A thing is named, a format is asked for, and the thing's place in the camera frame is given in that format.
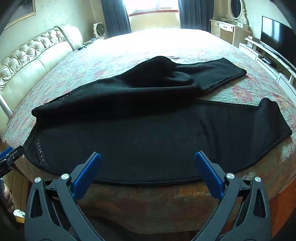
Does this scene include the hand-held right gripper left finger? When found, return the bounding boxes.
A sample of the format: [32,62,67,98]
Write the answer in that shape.
[24,152,105,241]

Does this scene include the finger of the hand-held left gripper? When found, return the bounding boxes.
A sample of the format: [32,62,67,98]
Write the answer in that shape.
[0,146,25,163]

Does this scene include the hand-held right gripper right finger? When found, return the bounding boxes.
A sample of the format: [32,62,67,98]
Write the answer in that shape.
[192,151,275,241]

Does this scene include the black pants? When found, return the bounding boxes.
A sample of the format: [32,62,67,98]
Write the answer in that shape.
[27,56,292,184]

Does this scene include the person's left hand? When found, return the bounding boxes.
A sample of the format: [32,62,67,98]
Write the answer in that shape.
[0,185,15,215]

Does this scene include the cream tufted headboard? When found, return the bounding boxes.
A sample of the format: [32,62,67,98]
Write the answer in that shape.
[0,24,84,118]

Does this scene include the white television stand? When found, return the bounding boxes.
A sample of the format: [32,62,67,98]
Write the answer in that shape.
[239,37,296,98]

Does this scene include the bedside table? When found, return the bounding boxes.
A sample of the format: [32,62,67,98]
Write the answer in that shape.
[77,38,104,51]

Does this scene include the floral bedspread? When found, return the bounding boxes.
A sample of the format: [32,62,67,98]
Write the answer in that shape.
[0,28,296,234]

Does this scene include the cream vanity dresser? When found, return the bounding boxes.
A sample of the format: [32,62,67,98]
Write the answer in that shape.
[210,18,251,48]

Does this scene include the white fan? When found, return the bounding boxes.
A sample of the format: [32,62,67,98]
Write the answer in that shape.
[93,22,107,40]

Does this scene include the black television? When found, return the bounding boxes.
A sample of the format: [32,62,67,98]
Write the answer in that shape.
[260,16,296,67]

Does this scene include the dark blue curtain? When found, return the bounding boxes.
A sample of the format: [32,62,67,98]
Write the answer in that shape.
[178,0,214,33]
[100,0,132,39]

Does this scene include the oval vanity mirror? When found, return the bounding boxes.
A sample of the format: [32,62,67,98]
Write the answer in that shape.
[226,0,249,26]

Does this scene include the window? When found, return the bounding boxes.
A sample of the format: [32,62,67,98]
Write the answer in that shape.
[122,0,181,16]

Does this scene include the wooden bed frame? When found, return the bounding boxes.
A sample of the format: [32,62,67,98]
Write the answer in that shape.
[268,181,296,234]

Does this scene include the framed wall picture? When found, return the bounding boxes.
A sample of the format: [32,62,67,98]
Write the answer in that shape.
[3,0,37,30]

